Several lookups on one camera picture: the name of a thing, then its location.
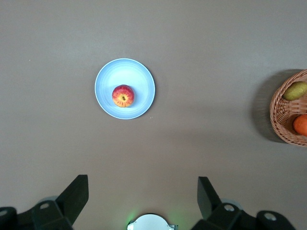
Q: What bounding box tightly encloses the brown wicker basket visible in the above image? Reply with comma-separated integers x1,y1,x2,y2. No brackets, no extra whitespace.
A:
269,69,307,146

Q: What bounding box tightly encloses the brown kiwi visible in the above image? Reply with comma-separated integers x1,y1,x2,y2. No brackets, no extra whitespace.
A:
282,81,307,102

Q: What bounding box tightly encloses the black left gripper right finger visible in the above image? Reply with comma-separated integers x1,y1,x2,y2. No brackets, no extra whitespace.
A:
191,176,243,230

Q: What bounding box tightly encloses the brown table cloth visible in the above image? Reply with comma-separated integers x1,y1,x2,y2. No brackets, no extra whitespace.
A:
0,0,307,230

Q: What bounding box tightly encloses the blue plate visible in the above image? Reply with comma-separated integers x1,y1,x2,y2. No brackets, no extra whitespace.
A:
94,58,156,120

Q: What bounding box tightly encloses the red apple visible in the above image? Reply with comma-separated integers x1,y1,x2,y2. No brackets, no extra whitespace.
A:
111,84,135,108

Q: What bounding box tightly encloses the orange fruit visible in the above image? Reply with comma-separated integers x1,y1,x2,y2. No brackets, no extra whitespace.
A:
293,114,307,137

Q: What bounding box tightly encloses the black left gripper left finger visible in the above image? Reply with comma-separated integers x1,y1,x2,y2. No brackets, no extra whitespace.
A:
32,174,90,230

